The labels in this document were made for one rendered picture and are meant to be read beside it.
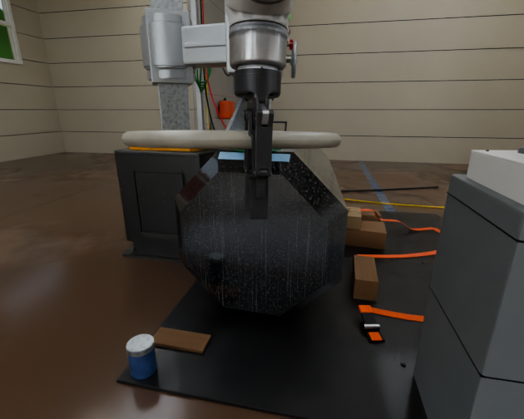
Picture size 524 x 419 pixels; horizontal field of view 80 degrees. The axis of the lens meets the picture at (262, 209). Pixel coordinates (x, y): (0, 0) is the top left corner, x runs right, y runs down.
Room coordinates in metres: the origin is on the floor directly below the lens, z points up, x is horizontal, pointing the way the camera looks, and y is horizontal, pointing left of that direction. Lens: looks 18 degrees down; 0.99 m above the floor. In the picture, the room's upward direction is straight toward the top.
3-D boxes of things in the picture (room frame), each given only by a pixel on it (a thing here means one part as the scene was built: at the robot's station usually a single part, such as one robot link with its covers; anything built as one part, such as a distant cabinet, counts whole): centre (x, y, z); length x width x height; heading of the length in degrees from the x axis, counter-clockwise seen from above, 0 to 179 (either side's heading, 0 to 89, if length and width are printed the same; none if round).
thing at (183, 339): (1.13, 0.36, 0.02); 0.25 x 0.10 x 0.01; 78
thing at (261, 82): (0.53, 0.01, 1.00); 0.08 x 0.07 x 0.09; 12
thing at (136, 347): (0.97, 0.46, 0.08); 0.10 x 0.10 x 0.13
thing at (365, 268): (1.58, -0.59, 0.07); 0.30 x 0.12 x 0.12; 166
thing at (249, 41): (0.54, 0.01, 1.07); 0.09 x 0.09 x 0.06
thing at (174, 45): (2.19, 0.41, 1.36); 0.74 x 0.34 x 0.25; 73
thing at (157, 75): (2.24, 0.60, 1.35); 0.35 x 0.35 x 0.41
